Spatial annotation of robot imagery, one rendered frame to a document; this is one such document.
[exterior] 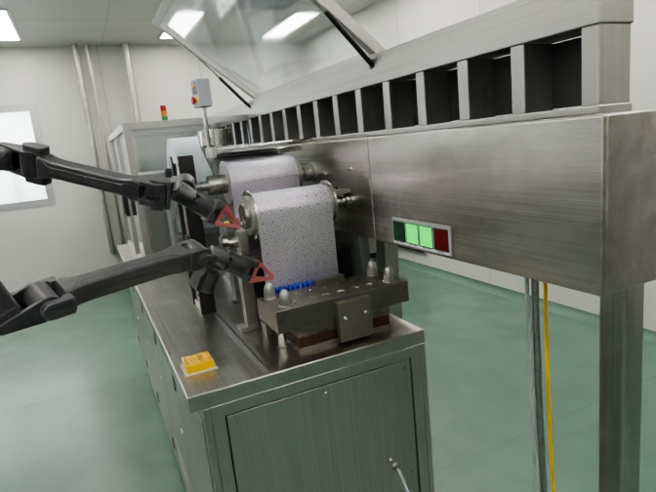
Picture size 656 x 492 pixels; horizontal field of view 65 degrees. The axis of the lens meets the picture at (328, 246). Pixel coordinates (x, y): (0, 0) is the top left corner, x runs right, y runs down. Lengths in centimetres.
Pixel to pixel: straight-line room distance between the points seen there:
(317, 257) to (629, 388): 86
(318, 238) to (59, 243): 569
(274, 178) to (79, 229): 541
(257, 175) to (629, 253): 113
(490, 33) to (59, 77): 626
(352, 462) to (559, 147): 98
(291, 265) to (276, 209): 17
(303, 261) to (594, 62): 94
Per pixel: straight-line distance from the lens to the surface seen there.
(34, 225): 702
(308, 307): 136
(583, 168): 96
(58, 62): 706
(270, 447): 140
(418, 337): 149
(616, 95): 98
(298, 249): 153
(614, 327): 120
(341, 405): 143
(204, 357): 141
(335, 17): 146
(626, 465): 133
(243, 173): 171
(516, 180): 106
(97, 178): 155
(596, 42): 96
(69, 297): 123
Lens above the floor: 144
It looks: 12 degrees down
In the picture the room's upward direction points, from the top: 6 degrees counter-clockwise
